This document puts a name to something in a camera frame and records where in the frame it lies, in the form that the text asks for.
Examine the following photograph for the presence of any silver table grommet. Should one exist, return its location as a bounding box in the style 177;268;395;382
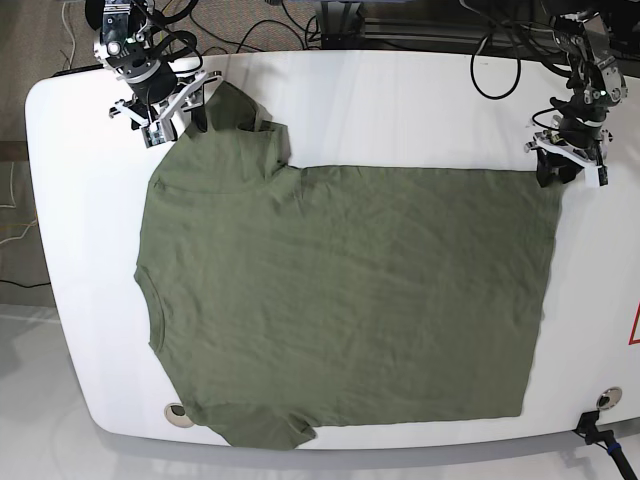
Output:
164;403;194;429
596;386;623;411

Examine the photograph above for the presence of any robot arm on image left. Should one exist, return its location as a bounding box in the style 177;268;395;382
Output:
87;0;222;148

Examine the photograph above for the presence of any white floor cable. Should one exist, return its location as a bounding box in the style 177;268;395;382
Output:
60;0;77;69

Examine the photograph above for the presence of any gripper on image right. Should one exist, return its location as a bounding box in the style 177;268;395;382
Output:
524;114;611;188

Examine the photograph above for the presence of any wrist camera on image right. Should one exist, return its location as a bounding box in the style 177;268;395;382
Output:
584;165;608;188

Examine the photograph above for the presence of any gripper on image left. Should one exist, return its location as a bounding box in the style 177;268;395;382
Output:
108;62;223;136

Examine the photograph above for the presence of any left silver table grommet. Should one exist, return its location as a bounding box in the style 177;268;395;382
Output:
164;403;194;429

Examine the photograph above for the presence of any right silver table grommet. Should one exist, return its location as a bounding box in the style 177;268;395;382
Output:
596;386;623;411

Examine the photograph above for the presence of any olive green T-shirt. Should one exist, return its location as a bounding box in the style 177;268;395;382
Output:
134;83;562;450

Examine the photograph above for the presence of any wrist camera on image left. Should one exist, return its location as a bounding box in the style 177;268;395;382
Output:
141;120;167;148

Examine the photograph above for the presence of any red warning triangle sticker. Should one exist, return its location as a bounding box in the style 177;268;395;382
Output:
628;305;640;345

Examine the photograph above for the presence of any black clamp with cable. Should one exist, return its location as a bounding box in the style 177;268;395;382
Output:
573;410;638;480

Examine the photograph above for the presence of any grey metal stand column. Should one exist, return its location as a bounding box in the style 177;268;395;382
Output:
314;1;363;50

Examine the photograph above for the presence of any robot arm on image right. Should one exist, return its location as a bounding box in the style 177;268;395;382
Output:
525;10;628;188

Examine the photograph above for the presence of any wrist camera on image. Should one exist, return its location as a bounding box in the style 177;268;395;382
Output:
584;165;608;188
141;120;167;148

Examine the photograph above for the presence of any black flat bar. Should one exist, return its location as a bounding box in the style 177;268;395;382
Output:
51;64;104;78

